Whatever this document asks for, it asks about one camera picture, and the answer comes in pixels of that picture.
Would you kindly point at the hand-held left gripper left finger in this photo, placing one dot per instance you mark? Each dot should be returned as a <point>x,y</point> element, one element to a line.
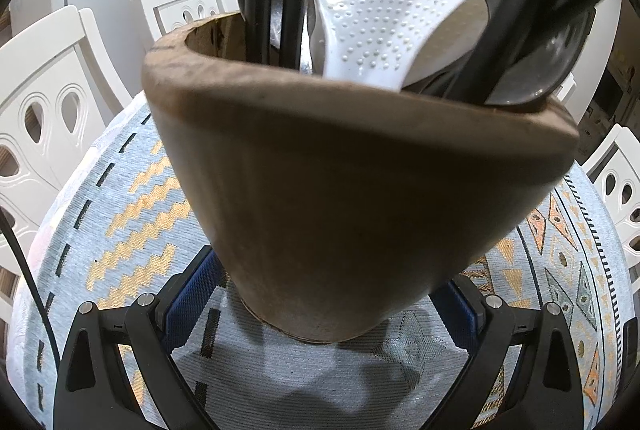
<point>192,305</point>

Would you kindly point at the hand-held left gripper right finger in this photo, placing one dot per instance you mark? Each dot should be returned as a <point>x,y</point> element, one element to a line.
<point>457,310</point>

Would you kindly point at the patterned blue table mat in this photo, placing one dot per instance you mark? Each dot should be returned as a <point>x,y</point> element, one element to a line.
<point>125,220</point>

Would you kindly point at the cluttered storage shelf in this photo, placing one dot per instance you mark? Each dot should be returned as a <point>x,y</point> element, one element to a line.
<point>615,75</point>

